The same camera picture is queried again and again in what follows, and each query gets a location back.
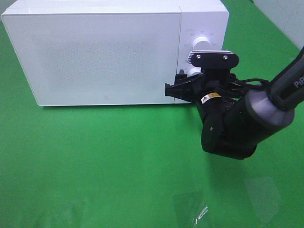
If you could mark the white control knob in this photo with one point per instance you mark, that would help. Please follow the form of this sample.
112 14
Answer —
201 43
194 71

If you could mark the white microwave oven body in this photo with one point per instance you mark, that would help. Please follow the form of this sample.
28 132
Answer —
197 18

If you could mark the clear tape patch front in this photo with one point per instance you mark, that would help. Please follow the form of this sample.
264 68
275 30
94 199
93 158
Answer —
191 210

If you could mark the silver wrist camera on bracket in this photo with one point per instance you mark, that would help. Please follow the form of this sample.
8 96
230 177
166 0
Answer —
214 65

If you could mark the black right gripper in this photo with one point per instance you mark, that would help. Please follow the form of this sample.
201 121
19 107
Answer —
212 97

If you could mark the clear tape patch right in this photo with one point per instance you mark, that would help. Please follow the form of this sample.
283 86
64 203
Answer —
264 196

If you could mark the white microwave door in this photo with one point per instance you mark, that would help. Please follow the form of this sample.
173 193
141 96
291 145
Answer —
96 59

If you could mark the clear tape patch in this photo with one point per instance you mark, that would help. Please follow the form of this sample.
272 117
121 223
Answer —
264 196
191 210

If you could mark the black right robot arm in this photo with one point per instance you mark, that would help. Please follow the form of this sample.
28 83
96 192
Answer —
238 114

